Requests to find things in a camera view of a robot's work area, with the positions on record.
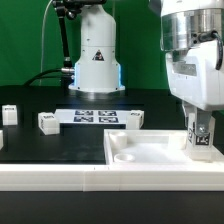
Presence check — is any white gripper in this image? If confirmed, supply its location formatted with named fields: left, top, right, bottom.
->
left=165, top=40, right=224, bottom=136

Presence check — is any white square tabletop part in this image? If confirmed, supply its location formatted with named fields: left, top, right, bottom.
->
left=103, top=128, right=224, bottom=166

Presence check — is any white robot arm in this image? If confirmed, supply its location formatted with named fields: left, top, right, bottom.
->
left=70, top=0, right=224, bottom=135

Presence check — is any white marker tag sheet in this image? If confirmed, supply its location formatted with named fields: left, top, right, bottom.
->
left=55, top=109, right=130, bottom=125

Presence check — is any white U-shaped boundary fence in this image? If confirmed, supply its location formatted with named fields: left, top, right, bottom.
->
left=0, top=132, right=224, bottom=193

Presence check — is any black cable bundle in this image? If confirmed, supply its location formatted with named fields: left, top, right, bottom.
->
left=22, top=67, right=74, bottom=88

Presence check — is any white cable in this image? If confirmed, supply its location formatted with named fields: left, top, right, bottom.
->
left=39, top=0, right=55, bottom=86

